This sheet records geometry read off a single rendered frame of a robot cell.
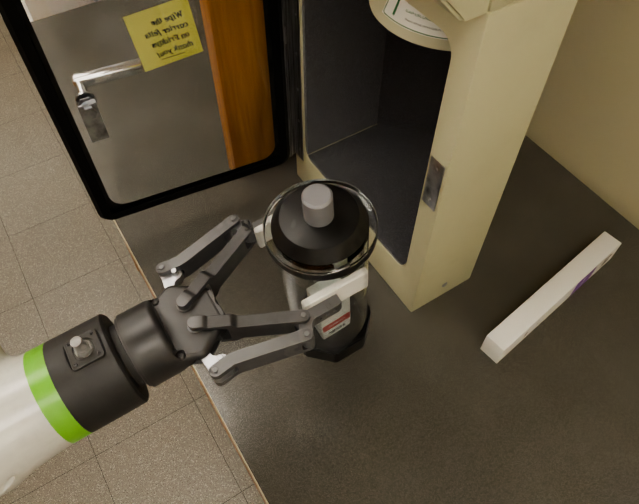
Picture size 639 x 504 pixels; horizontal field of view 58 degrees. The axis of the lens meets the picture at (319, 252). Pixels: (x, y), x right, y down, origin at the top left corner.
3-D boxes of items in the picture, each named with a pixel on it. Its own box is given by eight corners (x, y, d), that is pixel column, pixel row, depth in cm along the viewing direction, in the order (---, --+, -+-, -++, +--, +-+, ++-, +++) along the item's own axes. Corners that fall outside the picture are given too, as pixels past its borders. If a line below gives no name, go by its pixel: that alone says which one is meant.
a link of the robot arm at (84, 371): (79, 366, 59) (110, 445, 55) (22, 317, 49) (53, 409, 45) (134, 337, 61) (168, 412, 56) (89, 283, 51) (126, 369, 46)
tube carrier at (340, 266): (343, 269, 76) (338, 161, 58) (390, 333, 71) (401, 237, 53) (271, 308, 74) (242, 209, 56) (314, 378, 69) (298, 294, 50)
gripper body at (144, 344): (132, 378, 48) (231, 323, 50) (99, 301, 52) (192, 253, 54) (159, 405, 55) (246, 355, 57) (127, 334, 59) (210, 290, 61)
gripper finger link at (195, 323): (187, 314, 53) (186, 328, 52) (309, 305, 53) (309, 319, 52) (197, 331, 57) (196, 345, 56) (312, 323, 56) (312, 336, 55)
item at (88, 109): (110, 139, 74) (96, 104, 69) (93, 144, 73) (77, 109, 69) (107, 129, 75) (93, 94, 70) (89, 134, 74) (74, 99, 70)
